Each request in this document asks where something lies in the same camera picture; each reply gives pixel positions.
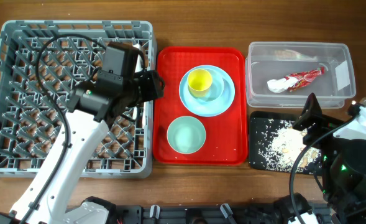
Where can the white napkin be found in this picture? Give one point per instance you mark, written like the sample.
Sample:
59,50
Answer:
280,85

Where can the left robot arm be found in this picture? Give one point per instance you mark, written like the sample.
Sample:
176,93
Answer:
92,110

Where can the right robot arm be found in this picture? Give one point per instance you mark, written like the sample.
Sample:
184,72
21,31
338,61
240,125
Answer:
343,161

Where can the grey dishwasher rack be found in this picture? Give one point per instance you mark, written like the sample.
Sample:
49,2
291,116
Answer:
40,62

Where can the black tray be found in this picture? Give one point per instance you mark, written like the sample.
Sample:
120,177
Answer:
260,149

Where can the rice food scraps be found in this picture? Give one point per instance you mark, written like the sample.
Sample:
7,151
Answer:
286,149

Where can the clear plastic bin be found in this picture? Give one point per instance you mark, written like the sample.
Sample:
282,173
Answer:
275,60

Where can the light blue plate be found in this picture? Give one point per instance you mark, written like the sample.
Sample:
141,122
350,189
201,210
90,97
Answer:
207,109

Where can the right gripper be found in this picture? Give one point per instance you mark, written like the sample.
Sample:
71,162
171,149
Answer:
311,114

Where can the red plastic tray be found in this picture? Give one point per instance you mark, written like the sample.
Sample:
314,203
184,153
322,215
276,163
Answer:
226,134

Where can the yellow plastic cup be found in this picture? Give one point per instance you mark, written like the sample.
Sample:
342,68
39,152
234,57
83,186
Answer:
199,82

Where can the green bowl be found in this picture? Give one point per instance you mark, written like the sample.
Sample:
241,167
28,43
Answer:
186,135

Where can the red snack wrapper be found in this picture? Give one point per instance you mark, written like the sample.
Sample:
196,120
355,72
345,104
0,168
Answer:
303,79

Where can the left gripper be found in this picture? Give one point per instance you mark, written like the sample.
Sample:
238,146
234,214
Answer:
155,88

